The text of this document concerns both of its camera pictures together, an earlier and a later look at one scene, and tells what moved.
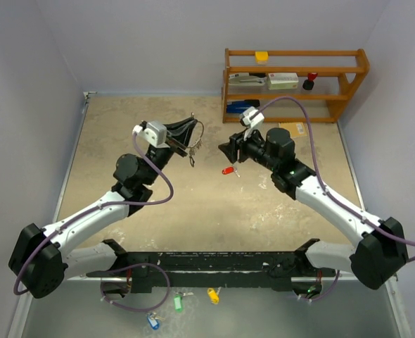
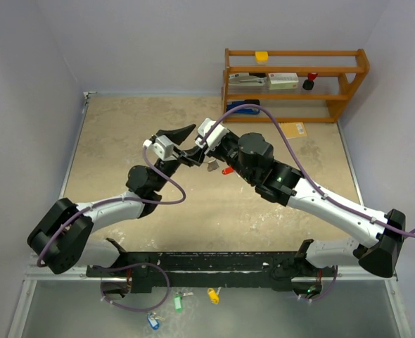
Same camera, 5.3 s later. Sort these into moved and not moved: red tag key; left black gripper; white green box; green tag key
Moved: left black gripper
Not moved: white green box; red tag key; green tag key
